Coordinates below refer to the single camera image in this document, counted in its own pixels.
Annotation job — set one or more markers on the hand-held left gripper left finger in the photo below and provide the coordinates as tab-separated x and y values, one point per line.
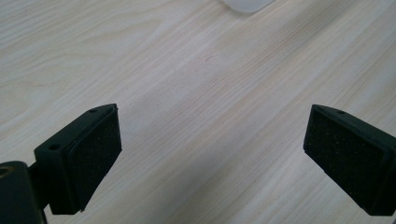
77	161

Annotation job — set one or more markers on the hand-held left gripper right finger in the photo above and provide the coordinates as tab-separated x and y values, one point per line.
351	155

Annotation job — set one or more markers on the white translucent plastic object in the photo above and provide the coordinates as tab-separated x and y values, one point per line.
247	4

